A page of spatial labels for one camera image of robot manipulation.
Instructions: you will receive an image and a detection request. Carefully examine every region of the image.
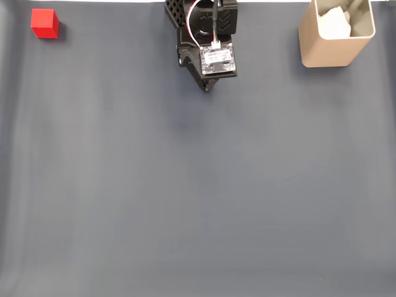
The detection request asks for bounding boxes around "dark grey mat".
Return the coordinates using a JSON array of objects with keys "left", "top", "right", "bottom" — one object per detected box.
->
[{"left": 0, "top": 2, "right": 396, "bottom": 297}]

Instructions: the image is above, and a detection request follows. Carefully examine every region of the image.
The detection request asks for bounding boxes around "camera circuit board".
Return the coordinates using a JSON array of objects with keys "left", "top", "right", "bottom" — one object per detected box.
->
[{"left": 199, "top": 42, "right": 238, "bottom": 77}]

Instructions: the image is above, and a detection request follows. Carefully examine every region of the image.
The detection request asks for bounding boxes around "red cube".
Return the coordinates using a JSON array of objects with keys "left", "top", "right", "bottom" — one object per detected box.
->
[{"left": 30, "top": 8, "right": 60, "bottom": 40}]

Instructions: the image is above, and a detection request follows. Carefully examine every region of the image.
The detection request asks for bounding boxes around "dark camera cable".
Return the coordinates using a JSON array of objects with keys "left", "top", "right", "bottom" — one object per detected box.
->
[{"left": 211, "top": 0, "right": 222, "bottom": 50}]

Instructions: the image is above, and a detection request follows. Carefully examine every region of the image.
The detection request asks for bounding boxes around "white red motor cable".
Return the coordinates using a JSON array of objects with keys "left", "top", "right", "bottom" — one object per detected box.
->
[{"left": 185, "top": 0, "right": 205, "bottom": 50}]

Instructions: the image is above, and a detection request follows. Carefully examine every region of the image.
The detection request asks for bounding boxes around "white crumpled paper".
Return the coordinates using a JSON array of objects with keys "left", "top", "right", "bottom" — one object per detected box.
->
[{"left": 317, "top": 6, "right": 353, "bottom": 40}]

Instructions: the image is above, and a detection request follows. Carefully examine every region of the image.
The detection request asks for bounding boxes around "beige rounded box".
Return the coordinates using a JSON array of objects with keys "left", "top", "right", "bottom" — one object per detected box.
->
[{"left": 298, "top": 0, "right": 376, "bottom": 68}]

